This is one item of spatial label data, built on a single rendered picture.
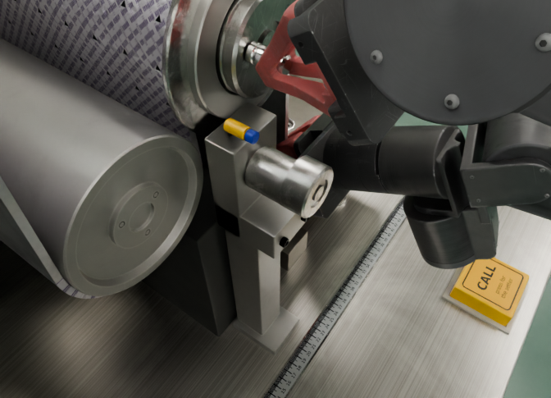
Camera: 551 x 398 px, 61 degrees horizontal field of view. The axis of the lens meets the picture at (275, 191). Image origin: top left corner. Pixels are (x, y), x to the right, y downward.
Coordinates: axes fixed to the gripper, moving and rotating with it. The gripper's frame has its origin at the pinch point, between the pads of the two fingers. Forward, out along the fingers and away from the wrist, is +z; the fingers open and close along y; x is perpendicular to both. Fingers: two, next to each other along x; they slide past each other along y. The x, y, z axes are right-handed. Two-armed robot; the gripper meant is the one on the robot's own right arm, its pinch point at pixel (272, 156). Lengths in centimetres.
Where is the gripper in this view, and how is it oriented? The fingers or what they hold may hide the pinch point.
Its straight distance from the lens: 50.0
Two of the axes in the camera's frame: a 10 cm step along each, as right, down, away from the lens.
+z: -7.1, -0.8, 7.0
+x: -4.0, -7.8, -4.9
